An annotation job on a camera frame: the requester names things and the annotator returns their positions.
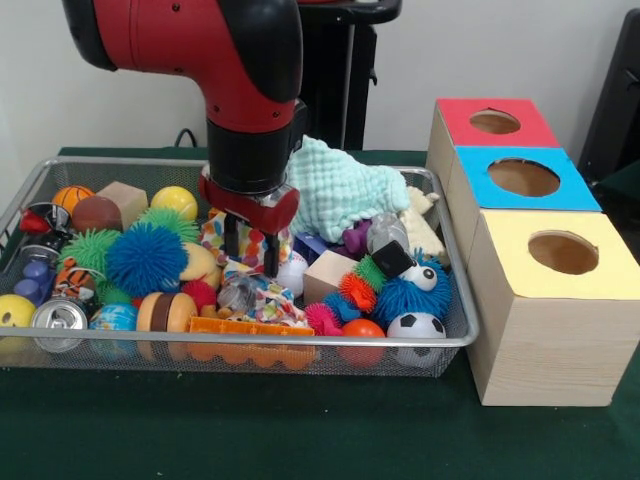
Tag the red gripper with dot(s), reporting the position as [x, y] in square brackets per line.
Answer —
[250, 208]

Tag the colourful printed packet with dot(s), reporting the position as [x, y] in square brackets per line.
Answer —
[252, 248]

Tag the mint green cloth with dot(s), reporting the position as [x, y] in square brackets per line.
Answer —
[345, 190]

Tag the small wooden block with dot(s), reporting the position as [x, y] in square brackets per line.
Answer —
[122, 203]
[328, 275]

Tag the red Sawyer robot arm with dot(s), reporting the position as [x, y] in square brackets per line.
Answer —
[200, 50]

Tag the clear mesh bin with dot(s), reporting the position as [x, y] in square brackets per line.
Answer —
[250, 355]

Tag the wooden box with three holes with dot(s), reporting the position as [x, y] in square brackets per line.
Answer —
[540, 340]

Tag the orange plastic toy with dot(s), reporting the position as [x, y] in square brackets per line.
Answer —
[250, 328]

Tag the plain yellow ball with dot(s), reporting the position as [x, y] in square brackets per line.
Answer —
[174, 203]

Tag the brown burger toy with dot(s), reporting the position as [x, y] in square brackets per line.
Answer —
[170, 312]

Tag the large blue spiky ball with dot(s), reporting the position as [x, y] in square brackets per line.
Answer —
[145, 260]

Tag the small blue spiky ball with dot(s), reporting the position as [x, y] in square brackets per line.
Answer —
[400, 298]

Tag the small soccer ball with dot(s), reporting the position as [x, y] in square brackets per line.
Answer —
[415, 326]

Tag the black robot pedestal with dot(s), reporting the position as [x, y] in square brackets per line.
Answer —
[335, 90]

